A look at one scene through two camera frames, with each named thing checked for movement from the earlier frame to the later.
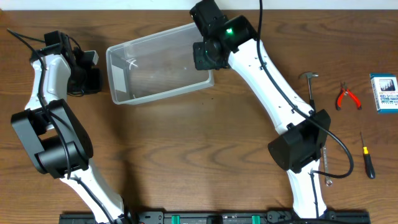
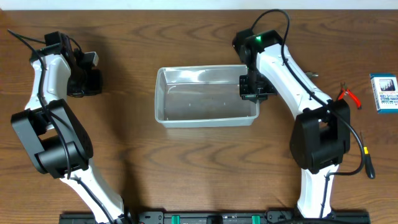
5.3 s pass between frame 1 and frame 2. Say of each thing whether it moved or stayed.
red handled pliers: stayed
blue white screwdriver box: stayed
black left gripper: stayed
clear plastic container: moved
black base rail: stayed
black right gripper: moved
